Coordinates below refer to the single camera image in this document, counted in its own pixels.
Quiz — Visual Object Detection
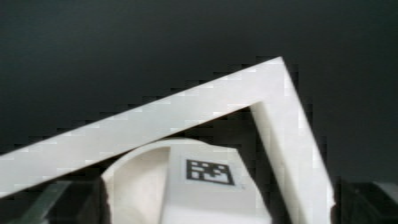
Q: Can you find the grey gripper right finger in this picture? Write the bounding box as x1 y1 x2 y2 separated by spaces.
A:
335 180 398 224

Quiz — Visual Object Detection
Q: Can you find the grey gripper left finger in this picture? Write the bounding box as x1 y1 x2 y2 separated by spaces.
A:
17 180 111 224

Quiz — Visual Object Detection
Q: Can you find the white round stool seat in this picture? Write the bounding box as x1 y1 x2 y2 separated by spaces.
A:
102 138 205 224

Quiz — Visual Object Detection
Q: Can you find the white stool leg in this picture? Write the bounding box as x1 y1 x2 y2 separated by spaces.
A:
161 145 273 224

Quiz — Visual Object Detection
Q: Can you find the white right barrier block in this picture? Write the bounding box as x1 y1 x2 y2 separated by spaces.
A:
251 58 335 224

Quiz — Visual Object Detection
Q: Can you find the white front barrier rail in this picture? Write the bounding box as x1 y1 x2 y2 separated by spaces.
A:
0 58 289 198

